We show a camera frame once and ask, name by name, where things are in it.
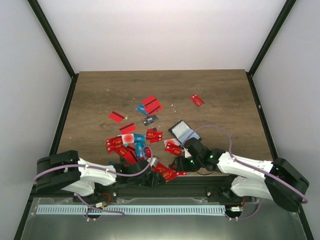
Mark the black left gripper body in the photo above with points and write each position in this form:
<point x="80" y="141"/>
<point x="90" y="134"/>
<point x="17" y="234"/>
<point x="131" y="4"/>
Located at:
<point x="152" y="182"/>

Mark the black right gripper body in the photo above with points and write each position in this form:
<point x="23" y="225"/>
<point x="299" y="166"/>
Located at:
<point x="193" y="166"/>

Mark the black card holder wallet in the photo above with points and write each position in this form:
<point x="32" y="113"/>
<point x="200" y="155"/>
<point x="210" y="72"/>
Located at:
<point x="181" y="131"/>

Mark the red VIP card carried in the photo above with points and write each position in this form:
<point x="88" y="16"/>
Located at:
<point x="173" y="149"/>

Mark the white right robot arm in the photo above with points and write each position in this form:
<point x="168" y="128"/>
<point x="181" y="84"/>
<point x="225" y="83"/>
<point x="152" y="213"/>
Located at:
<point x="276" y="180"/>

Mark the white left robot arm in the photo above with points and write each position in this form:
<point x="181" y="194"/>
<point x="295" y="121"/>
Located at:
<point x="66" y="171"/>

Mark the red VIP card front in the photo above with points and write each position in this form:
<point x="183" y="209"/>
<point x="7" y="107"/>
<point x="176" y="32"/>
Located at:
<point x="167" y="173"/>

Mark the blue VIP card centre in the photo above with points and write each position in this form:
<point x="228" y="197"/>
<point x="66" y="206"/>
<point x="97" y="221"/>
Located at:
<point x="139" y="144"/>

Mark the red VIP card centre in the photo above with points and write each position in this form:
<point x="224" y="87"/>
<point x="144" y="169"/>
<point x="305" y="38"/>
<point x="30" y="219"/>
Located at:
<point x="153" y="135"/>

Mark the white red circle card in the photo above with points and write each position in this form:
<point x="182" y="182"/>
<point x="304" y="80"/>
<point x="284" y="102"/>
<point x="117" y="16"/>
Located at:
<point x="127" y="138"/>

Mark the red VIP card left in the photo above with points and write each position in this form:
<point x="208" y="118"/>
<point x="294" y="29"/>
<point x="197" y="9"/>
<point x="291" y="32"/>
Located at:
<point x="114" y="141"/>

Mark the red striped card middle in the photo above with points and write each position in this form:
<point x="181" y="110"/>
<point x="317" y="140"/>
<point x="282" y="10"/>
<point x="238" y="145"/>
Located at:
<point x="128" y="128"/>

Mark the red striped card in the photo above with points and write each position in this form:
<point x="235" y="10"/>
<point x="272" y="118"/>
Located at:
<point x="149" y="100"/>
<point x="153" y="107"/>
<point x="128" y="128"/>
<point x="116" y="117"/>

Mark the lone red VIP card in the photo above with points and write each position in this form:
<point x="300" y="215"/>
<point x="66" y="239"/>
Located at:
<point x="197" y="100"/>

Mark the black VIP card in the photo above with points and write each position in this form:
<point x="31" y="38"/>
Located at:
<point x="148" y="120"/>

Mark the blue card under red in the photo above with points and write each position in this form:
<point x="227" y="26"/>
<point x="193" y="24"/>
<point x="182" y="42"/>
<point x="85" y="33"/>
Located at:
<point x="141" y="108"/>

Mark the red striped card left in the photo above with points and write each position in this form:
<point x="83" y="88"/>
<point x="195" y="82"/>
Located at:
<point x="116" y="117"/>

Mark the red striped card top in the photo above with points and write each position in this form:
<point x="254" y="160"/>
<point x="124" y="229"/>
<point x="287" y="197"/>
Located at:
<point x="149" y="100"/>

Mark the light blue slotted cable duct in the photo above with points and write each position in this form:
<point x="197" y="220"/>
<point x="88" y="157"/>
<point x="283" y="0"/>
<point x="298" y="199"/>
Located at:
<point x="152" y="210"/>

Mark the black front frame rail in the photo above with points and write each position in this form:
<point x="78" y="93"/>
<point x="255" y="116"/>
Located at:
<point x="216" y="188"/>

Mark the black frame post right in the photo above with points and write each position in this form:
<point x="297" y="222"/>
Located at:
<point x="276" y="27"/>

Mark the black frame post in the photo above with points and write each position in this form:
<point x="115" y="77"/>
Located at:
<point x="41" y="17"/>
<point x="276" y="27"/>

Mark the black frame post left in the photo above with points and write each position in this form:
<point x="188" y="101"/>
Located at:
<point x="41" y="17"/>

